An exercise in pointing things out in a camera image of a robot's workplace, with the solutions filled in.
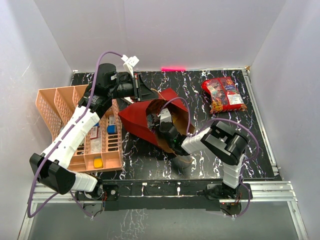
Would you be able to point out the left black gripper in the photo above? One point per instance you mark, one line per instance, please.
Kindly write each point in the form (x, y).
(145, 93)

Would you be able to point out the peach plastic organizer basket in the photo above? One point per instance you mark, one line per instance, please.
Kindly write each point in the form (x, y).
(57, 105)

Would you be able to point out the large red snack bag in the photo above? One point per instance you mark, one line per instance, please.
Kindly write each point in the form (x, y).
(224, 94)

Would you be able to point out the red paper bag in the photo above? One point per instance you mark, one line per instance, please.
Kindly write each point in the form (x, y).
(134, 118)

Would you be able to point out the blue item in basket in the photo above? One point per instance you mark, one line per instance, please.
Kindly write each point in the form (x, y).
(111, 129)

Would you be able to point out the red white packet in basket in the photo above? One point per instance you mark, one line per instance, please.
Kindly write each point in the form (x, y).
(94, 132)

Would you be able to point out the small white box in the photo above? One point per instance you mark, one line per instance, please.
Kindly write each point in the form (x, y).
(128, 100)

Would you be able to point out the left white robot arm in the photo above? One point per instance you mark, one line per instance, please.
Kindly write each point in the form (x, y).
(51, 166)

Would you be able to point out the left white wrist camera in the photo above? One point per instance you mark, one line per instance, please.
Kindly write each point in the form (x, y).
(129, 63)

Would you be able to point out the yellow sponge block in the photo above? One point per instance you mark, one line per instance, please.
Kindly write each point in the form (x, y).
(98, 163)

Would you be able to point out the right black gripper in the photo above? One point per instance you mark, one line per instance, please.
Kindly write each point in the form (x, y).
(161, 135)

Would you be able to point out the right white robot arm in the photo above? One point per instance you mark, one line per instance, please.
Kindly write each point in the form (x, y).
(219, 138)

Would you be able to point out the silver snack packet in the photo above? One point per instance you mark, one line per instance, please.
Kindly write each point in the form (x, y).
(152, 121)

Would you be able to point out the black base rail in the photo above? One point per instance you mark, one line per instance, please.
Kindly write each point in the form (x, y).
(173, 194)

